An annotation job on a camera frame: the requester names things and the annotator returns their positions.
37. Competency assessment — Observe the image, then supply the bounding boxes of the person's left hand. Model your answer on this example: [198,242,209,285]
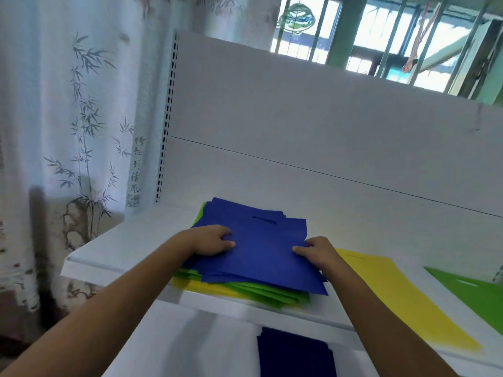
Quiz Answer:
[184,225,236,257]

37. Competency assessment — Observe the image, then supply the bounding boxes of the person's right hand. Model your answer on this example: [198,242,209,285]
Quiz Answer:
[292,236,343,272]

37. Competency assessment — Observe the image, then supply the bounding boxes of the stack of blue fabric bags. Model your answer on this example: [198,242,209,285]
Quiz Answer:
[181,197,329,297]

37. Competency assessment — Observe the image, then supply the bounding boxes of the person's right forearm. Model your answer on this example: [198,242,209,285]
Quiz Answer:
[325,253,460,377]

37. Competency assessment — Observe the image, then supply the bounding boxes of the person's left forearm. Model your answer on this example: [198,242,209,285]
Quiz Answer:
[0,231,197,377]

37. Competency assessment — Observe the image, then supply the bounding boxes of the yellow fabric bag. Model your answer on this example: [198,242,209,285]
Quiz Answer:
[171,278,240,300]
[335,248,483,353]

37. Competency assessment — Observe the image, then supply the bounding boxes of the stack of green fabric bags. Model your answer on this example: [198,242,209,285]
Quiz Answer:
[173,201,312,309]

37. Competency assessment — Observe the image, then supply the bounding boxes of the dark blue fabric bag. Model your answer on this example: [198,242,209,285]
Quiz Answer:
[256,326,338,377]

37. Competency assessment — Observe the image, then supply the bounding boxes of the white metal shelf unit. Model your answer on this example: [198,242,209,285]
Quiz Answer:
[61,29,503,377]

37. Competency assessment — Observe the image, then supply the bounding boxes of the green fabric bag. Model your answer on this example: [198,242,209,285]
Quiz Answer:
[424,266,503,336]

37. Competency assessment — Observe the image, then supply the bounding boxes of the white bamboo print curtain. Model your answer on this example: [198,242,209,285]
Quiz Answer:
[0,0,284,344]

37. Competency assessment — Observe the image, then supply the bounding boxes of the green glass hanging ornament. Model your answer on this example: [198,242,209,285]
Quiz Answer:
[276,2,316,36]

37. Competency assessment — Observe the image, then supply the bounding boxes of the metal window grille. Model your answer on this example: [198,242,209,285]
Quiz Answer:
[270,0,503,104]

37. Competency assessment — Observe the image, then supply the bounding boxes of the pink hanging cloth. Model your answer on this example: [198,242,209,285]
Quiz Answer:
[402,1,443,74]

